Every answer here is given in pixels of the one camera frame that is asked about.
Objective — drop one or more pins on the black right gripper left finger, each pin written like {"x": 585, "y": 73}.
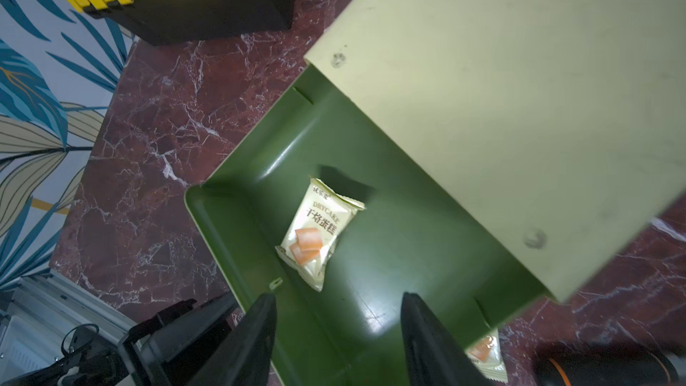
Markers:
{"x": 244, "y": 357}

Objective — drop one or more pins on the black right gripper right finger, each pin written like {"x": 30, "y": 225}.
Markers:
{"x": 432, "y": 356}

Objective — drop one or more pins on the cream cookie packet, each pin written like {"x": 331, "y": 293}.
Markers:
{"x": 487, "y": 357}
{"x": 313, "y": 234}

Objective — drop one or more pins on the green top drawer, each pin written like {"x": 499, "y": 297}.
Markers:
{"x": 412, "y": 237}

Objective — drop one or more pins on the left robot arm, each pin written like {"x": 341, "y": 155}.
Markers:
{"x": 169, "y": 348}

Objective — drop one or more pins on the light green drawer cabinet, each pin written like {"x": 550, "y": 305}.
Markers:
{"x": 559, "y": 125}

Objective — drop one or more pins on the black orange screwdriver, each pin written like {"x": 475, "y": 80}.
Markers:
{"x": 611, "y": 366}

